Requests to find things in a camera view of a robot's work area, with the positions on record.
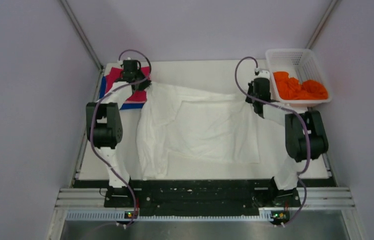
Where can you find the folded magenta t-shirt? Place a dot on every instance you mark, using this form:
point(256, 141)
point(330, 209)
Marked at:
point(113, 81)

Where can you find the orange crumpled t-shirt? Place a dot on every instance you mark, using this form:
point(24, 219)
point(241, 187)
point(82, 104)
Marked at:
point(289, 88)

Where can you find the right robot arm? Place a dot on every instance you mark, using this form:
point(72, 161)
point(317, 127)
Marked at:
point(305, 135)

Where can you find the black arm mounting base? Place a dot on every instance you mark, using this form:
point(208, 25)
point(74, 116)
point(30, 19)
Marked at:
point(205, 198)

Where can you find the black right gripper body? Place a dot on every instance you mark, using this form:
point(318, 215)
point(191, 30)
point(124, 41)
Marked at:
point(251, 89)

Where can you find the folded blue t-shirt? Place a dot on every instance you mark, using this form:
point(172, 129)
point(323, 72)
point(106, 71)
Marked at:
point(130, 105)

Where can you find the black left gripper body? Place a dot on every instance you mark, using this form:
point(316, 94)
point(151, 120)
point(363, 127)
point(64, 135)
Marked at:
point(139, 75)

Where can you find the white printed t-shirt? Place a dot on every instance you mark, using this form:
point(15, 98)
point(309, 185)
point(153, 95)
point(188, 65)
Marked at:
point(196, 124)

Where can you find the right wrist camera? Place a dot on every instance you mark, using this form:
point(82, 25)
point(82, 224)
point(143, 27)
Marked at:
point(262, 73)

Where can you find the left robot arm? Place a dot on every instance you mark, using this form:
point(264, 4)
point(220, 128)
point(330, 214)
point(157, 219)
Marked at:
point(104, 126)

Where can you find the white plastic basket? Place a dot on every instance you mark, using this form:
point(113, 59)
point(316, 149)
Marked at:
point(301, 64)

